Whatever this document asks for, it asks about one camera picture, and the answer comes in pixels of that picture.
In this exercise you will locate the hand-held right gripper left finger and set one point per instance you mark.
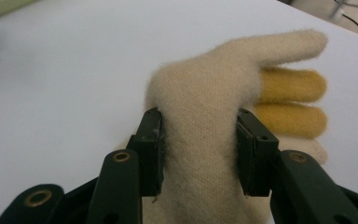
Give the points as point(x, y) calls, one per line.
point(121, 186)

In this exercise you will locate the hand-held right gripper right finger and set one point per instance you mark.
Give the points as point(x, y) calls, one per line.
point(292, 186)

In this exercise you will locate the cream glove with yellow fingers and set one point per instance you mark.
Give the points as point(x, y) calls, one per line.
point(205, 124)

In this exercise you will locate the light green plastic basket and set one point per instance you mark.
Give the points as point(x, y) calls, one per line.
point(0, 7)

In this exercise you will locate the white metal stand frame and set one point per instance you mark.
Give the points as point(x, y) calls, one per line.
point(337, 9)

